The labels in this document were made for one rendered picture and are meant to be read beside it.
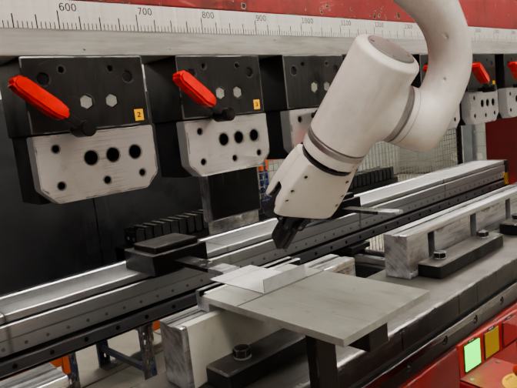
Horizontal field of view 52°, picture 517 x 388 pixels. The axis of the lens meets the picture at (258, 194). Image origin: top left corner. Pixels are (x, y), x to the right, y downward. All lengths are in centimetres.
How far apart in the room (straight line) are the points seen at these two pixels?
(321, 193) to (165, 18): 31
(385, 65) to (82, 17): 35
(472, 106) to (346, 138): 73
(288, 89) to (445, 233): 59
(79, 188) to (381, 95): 37
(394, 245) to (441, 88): 55
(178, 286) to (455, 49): 68
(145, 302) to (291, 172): 46
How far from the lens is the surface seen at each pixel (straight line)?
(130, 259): 104
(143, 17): 71
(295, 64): 87
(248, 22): 82
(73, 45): 66
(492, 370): 102
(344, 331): 62
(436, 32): 67
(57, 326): 97
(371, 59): 62
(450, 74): 67
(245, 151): 78
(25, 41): 64
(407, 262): 116
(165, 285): 105
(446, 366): 110
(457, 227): 134
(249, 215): 85
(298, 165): 69
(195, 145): 72
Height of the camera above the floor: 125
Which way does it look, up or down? 8 degrees down
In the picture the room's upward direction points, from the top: 6 degrees counter-clockwise
